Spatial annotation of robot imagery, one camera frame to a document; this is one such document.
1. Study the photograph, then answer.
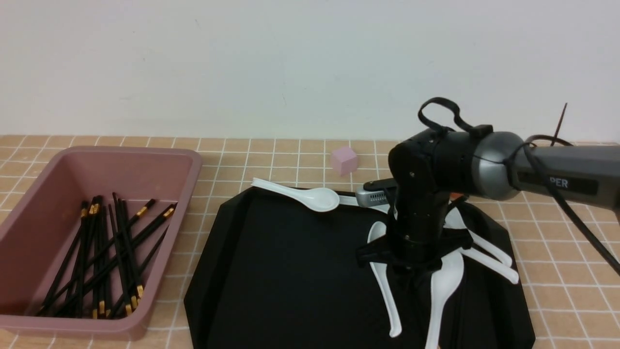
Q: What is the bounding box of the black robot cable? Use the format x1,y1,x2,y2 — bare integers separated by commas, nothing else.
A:
418,97,620,277

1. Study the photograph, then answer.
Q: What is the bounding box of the black chopstick gold tip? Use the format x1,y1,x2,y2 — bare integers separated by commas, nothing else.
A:
92,196,104,319
110,192,131,312
117,199,142,311

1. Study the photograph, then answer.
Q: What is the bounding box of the black octagonal tray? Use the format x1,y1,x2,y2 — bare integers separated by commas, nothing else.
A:
184,188,536,349

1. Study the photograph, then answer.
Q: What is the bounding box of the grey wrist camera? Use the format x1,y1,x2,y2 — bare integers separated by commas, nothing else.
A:
355,178,397,207

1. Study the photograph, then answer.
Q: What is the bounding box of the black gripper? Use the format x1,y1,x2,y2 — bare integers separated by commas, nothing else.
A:
356,188,473,291

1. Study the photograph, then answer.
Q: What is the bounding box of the black chopstick in bin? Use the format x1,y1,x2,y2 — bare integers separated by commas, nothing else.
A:
106,228,168,319

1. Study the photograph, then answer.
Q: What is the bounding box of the black chopstick gold band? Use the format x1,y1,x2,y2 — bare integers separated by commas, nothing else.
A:
41,199,156,313
51,204,177,317

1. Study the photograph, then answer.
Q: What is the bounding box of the pink cube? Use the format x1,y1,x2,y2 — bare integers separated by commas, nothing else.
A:
330,146,358,176

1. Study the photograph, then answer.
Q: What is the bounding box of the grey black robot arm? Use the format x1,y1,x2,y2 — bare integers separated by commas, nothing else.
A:
356,125,619,274

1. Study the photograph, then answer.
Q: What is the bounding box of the pink plastic bin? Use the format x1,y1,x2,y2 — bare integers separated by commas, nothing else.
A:
0,146,203,341

